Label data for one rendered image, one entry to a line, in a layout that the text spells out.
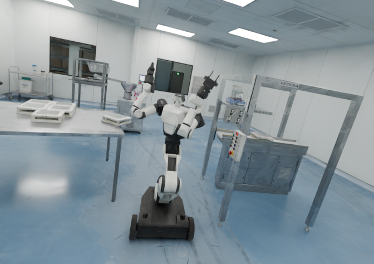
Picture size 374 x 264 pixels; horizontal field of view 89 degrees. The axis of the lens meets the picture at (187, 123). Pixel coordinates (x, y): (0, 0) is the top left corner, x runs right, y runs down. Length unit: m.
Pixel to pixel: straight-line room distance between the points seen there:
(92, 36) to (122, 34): 0.94
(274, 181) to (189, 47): 5.70
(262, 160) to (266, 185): 0.44
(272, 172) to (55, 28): 7.14
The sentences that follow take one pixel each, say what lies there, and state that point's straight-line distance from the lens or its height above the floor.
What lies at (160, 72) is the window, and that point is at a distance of 7.32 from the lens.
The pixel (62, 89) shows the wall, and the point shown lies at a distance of 7.67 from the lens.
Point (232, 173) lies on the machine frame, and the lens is 2.03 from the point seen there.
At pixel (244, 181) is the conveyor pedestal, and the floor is 0.16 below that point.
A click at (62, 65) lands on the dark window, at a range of 7.60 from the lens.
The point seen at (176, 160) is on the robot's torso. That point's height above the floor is 0.72.
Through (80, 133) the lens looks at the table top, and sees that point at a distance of 2.03.
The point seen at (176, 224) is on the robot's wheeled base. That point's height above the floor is 0.19.
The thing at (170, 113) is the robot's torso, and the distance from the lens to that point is 1.73.
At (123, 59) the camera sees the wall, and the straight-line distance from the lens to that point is 7.27.
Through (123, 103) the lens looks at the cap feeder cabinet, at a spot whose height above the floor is 0.70.
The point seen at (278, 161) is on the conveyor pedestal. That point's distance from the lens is 3.17.
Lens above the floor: 1.48
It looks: 13 degrees down
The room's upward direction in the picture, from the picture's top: 11 degrees clockwise
